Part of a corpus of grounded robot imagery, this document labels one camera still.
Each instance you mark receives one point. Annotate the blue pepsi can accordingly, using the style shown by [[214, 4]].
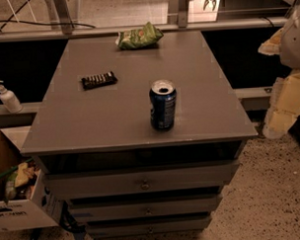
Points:
[[163, 96]]

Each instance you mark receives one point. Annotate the grey metal rail frame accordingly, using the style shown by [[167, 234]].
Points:
[[59, 19]]

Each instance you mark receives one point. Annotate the bottom grey drawer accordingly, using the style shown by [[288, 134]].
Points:
[[147, 228]]

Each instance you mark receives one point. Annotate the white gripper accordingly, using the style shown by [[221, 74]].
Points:
[[293, 43]]

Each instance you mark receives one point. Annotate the grey drawer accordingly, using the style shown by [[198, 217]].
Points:
[[141, 180], [147, 228], [144, 208]]

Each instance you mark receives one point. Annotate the green chip bag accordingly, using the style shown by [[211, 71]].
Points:
[[134, 39]]

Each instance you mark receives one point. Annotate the middle grey drawer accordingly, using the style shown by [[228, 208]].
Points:
[[144, 208]]

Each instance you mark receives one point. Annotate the grey drawer cabinet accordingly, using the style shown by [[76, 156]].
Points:
[[109, 128]]

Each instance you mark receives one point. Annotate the top grey drawer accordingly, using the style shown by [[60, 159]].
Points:
[[141, 180]]

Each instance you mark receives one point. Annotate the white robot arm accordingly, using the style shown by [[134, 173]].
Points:
[[290, 42]]

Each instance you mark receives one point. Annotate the white pump bottle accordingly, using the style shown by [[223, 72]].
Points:
[[9, 99]]

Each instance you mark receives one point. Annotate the cardboard box with items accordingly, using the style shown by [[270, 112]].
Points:
[[25, 202]]

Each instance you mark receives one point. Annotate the dark chocolate bar wrapper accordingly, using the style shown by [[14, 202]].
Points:
[[98, 80]]

